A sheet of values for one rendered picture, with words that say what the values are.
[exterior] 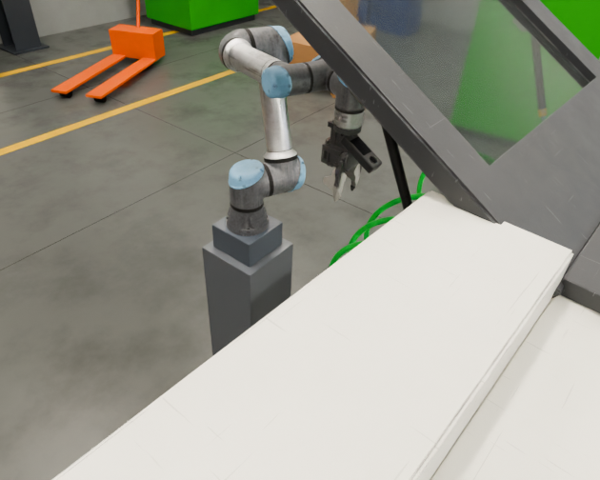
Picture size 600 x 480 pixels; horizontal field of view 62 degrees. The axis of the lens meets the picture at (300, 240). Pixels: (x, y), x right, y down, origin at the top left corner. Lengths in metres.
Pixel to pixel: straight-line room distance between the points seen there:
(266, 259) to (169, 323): 1.04
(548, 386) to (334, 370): 0.28
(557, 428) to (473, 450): 0.10
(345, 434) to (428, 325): 0.17
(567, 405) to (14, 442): 2.18
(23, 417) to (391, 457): 2.19
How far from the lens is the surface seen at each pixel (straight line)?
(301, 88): 1.28
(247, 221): 1.72
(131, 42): 6.12
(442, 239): 0.70
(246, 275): 1.74
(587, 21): 4.44
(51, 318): 2.91
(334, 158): 1.34
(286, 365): 0.51
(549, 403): 0.66
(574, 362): 0.72
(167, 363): 2.54
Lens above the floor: 1.95
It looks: 38 degrees down
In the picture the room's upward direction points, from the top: 3 degrees clockwise
